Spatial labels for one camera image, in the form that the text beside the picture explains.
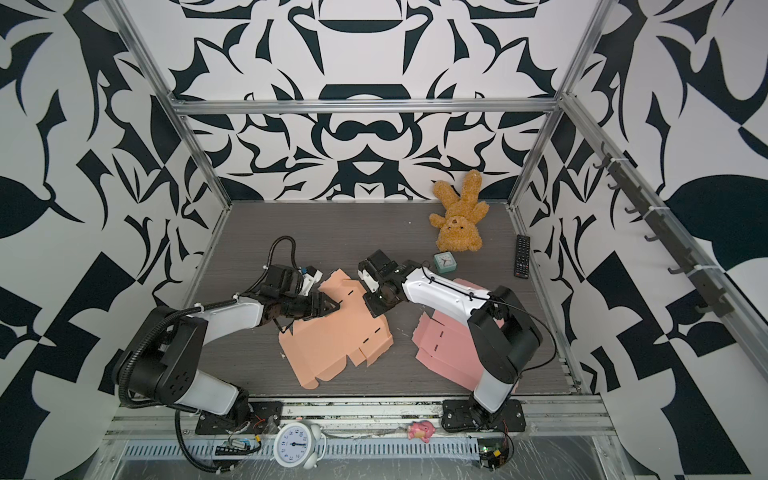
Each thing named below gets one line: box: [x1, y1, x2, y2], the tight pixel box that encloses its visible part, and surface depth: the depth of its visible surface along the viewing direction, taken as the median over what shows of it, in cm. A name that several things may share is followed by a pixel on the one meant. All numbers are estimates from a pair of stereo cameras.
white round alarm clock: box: [270, 422, 327, 469], surface depth 70 cm
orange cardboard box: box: [279, 269, 394, 389], surface depth 87 cm
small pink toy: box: [407, 420, 437, 444], surface depth 72 cm
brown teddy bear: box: [429, 170, 490, 252], surface depth 106 cm
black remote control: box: [514, 234, 531, 280], surface depth 104 cm
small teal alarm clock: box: [434, 251, 457, 274], surface depth 104 cm
